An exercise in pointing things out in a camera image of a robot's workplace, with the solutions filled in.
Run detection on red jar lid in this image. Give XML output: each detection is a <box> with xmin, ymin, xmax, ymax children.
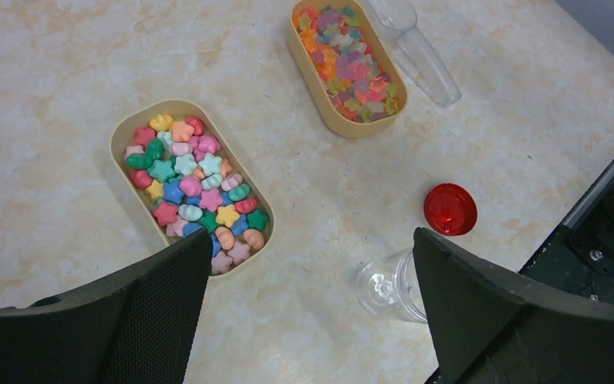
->
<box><xmin>423</xmin><ymin>183</ymin><xmax>478</xmax><ymax>236</ymax></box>

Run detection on clear plastic jar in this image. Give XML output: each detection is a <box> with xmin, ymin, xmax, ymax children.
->
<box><xmin>356</xmin><ymin>248</ymin><xmax>428</xmax><ymax>324</ymax></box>

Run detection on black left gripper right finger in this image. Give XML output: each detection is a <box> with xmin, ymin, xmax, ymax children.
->
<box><xmin>413</xmin><ymin>227</ymin><xmax>614</xmax><ymax>383</ymax></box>

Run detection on clear plastic scoop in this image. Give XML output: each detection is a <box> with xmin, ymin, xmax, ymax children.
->
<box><xmin>363</xmin><ymin>0</ymin><xmax>461</xmax><ymax>108</ymax></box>

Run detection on beige tray translucent candies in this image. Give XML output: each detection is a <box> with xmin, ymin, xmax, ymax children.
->
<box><xmin>288</xmin><ymin>1</ymin><xmax>407</xmax><ymax>138</ymax></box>

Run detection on beige tray opaque candies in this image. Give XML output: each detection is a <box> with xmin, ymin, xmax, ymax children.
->
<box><xmin>110</xmin><ymin>100</ymin><xmax>274</xmax><ymax>278</ymax></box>

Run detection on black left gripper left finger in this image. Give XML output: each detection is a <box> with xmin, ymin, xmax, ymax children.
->
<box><xmin>0</xmin><ymin>230</ymin><xmax>213</xmax><ymax>383</ymax></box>

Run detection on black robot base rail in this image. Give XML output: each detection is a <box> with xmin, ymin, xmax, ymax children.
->
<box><xmin>520</xmin><ymin>159</ymin><xmax>614</xmax><ymax>305</ymax></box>

